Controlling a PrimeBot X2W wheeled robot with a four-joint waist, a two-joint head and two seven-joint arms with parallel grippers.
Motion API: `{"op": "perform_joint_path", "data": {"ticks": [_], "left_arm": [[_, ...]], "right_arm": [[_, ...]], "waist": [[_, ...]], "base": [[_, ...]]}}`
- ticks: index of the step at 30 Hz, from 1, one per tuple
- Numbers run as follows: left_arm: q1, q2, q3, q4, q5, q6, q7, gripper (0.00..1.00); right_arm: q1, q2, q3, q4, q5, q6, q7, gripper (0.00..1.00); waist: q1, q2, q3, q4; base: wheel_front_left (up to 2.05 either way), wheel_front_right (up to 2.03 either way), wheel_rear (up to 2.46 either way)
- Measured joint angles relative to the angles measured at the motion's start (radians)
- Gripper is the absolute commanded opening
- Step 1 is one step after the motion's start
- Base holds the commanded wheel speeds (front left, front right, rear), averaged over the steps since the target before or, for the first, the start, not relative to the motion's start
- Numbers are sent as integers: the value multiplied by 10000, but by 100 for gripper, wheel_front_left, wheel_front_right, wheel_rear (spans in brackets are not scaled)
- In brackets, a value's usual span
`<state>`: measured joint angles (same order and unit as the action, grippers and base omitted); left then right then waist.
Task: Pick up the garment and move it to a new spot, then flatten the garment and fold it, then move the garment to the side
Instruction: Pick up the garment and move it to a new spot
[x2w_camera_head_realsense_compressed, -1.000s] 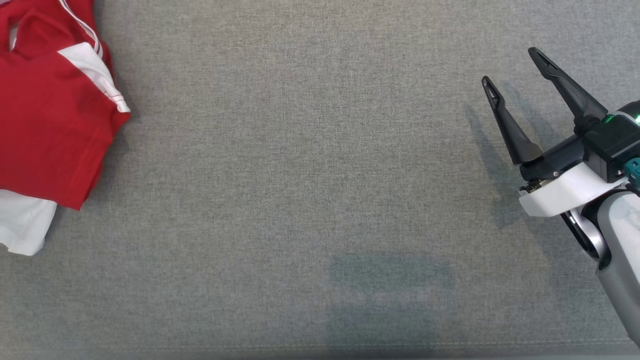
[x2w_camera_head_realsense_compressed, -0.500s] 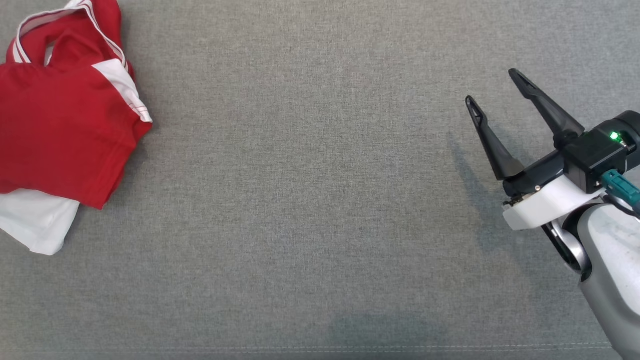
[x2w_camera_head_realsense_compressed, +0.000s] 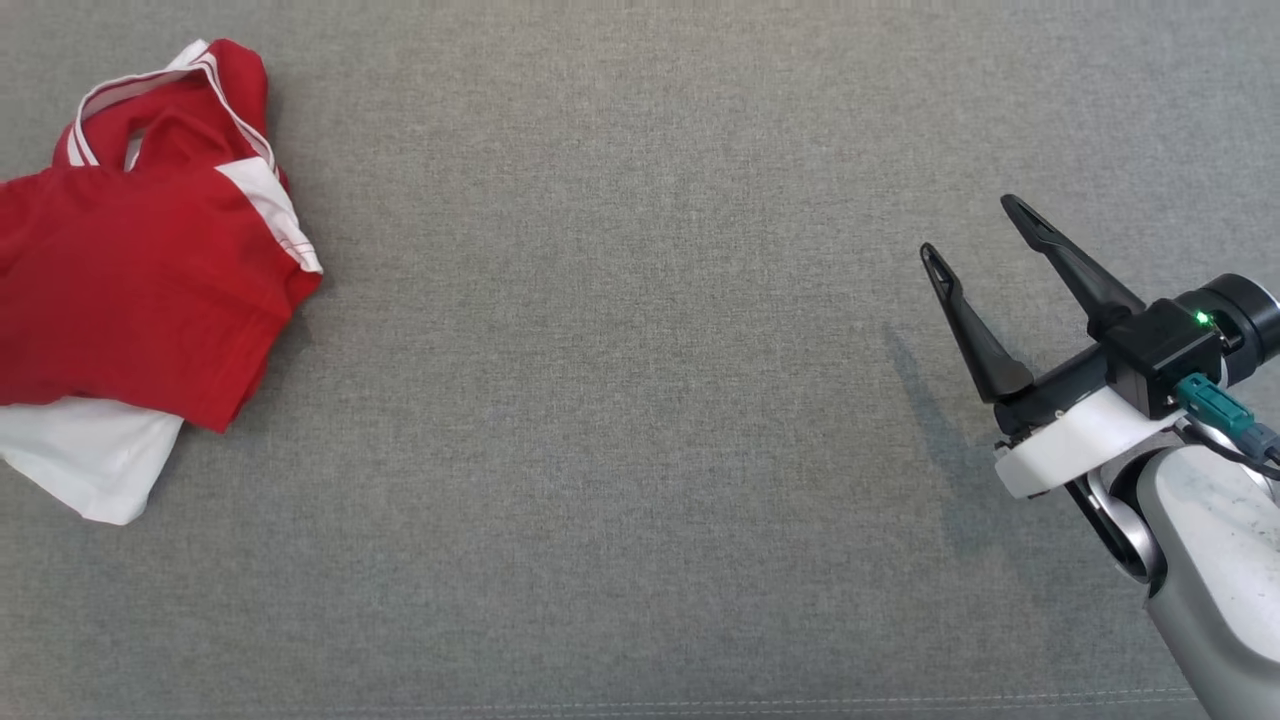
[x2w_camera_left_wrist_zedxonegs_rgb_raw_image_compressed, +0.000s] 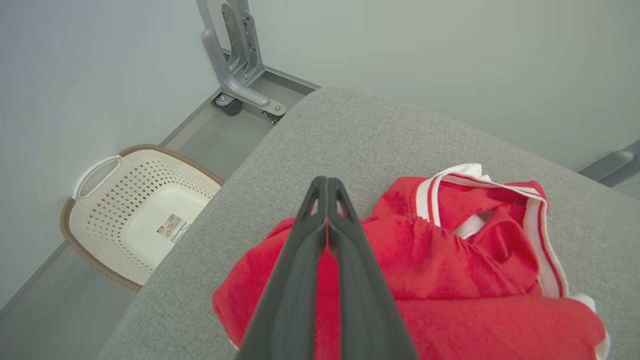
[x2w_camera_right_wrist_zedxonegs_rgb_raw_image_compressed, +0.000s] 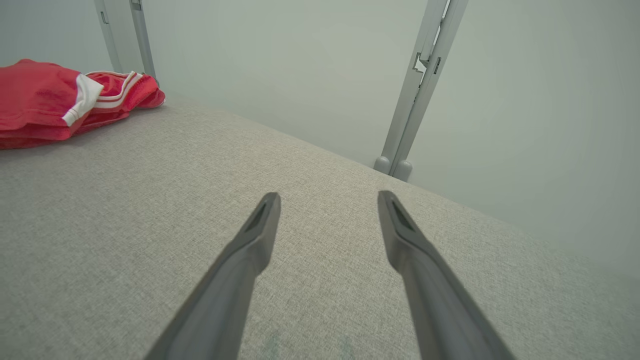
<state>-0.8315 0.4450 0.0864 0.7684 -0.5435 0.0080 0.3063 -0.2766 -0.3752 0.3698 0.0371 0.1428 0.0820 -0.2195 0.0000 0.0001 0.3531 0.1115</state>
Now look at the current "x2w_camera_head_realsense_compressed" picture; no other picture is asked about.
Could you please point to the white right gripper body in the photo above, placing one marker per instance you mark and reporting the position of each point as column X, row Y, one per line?
column 1070, row 435

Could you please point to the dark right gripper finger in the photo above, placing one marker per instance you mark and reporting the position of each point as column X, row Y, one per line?
column 1095, row 290
column 985, row 360

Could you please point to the red Bulls basketball jersey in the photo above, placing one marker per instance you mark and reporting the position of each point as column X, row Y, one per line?
column 130, row 290

